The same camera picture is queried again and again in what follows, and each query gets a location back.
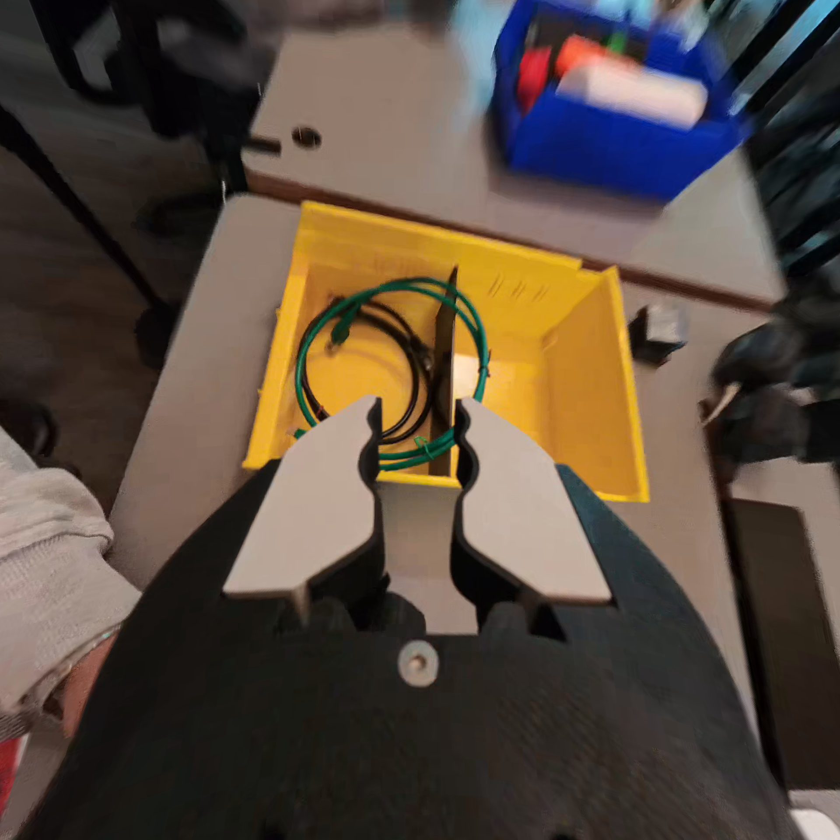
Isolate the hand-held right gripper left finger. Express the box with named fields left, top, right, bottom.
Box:
left=223, top=395, right=386, bottom=609

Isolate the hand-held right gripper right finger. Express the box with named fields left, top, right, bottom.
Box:
left=453, top=397, right=613, bottom=609

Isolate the green network cable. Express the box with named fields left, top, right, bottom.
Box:
left=293, top=277, right=490, bottom=472

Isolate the yellow plastic bin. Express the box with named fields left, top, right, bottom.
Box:
left=243, top=200, right=651, bottom=504

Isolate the black network cable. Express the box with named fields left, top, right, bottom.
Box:
left=315, top=298, right=435, bottom=445

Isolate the black network adapter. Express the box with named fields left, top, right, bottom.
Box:
left=629, top=303, right=688, bottom=366

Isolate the person's right forearm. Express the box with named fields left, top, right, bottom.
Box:
left=0, top=427, right=143, bottom=737

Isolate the black bin divider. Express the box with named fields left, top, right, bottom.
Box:
left=428, top=266, right=459, bottom=477

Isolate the black flat pad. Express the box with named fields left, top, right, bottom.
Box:
left=722, top=497, right=829, bottom=791

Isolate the dark blurred object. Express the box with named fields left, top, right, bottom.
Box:
left=701, top=276, right=840, bottom=476

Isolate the blue plastic bin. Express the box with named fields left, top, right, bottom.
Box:
left=492, top=0, right=750, bottom=202

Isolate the white laptop stand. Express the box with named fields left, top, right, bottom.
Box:
left=789, top=789, right=840, bottom=840

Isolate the white box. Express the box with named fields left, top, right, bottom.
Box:
left=556, top=60, right=710, bottom=130

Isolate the red item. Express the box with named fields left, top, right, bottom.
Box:
left=517, top=46, right=553, bottom=111

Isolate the black office chair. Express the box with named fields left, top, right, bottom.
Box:
left=39, top=0, right=277, bottom=231

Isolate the orange item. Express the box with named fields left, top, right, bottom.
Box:
left=554, top=34, right=634, bottom=81

